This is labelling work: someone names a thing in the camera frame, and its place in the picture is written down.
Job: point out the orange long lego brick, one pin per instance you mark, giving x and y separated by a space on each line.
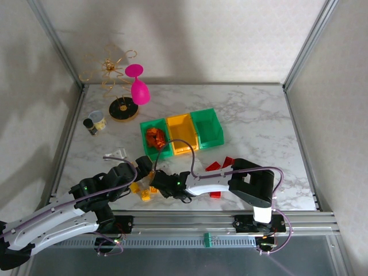
150 142

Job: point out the translucent orange lego plate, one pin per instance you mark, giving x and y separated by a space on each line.
160 143

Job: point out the orange curved lego piece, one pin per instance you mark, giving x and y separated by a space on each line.
161 134
151 132

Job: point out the red lego brick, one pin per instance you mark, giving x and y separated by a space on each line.
213 166
215 195
227 161

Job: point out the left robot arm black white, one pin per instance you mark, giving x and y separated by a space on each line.
57 227

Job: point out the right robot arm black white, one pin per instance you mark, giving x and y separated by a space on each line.
250 184

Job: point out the yellow square lego brick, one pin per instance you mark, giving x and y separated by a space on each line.
153 189
146 195

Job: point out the green plastic storage bin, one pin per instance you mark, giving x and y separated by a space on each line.
207 129
152 155

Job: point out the small yellow lego brick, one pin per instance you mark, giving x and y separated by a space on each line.
134 187

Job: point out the yellow plastic storage bin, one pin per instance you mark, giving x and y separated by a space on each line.
182 132

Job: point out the spice bottle with black cap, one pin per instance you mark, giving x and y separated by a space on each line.
89 126

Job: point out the green terminal block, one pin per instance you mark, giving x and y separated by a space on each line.
207 240

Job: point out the yellow labelled tin can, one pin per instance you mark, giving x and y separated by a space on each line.
97 118

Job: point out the pink plastic wine glass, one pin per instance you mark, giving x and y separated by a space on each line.
140 93

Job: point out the small black controller box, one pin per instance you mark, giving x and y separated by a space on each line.
266 244
105 244

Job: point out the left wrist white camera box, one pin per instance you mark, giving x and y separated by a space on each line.
116 153

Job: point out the aluminium frame base beam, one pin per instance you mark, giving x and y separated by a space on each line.
187 222

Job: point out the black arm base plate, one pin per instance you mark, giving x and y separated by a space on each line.
244 225
126 224

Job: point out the aluminium frame side rail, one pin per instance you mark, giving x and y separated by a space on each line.
74 120
295 120

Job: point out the aluminium frame corner post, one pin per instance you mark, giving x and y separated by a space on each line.
57 43
309 43

